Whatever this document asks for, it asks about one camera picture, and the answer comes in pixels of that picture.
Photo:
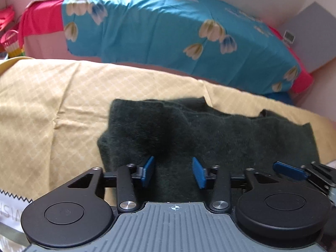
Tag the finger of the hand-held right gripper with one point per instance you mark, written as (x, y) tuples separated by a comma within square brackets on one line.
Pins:
[(288, 170)]

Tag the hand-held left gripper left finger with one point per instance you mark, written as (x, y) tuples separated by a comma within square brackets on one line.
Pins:
[(147, 172)]

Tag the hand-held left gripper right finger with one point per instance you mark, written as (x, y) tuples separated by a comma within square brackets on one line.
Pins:
[(198, 173)]

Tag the dark green sweater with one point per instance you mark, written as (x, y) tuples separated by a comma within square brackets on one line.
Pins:
[(210, 136)]

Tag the yellow quilted blanket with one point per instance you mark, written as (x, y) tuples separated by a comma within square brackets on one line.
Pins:
[(52, 110)]

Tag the grey headboard panel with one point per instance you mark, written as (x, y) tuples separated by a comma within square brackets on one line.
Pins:
[(312, 36)]

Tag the white zigzag-edged bag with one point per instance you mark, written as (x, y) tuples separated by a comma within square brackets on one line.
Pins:
[(11, 210)]

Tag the colourful woven basket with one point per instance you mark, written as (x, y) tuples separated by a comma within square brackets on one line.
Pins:
[(11, 44)]

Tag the red bag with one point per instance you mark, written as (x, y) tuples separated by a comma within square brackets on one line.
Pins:
[(6, 17)]

